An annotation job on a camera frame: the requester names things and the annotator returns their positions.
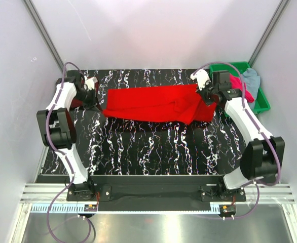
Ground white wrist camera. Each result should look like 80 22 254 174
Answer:
83 77 98 91
190 69 210 90

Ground right orange connector block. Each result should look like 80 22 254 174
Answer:
220 205 236 213

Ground grey-blue crumpled t-shirt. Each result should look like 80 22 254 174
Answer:
242 68 261 100

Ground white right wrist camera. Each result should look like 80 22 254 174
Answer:
190 69 210 90

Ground orange connector block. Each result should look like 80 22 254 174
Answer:
220 205 236 213
84 205 97 212

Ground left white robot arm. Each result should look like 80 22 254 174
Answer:
36 70 102 201

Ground green plastic bin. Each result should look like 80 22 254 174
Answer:
209 61 270 114

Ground left orange connector block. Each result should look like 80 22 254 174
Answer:
84 205 97 212

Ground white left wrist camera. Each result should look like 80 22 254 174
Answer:
83 77 98 91

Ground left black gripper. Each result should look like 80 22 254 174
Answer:
73 88 103 113

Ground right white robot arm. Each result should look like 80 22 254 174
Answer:
191 69 285 201

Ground folded maroon t-shirt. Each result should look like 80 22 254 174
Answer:
53 75 91 110

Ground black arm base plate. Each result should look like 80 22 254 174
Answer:
66 175 246 213

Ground bright red t-shirt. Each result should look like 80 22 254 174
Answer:
103 84 216 125

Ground pink crumpled t-shirt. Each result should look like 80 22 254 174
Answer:
230 74 255 103

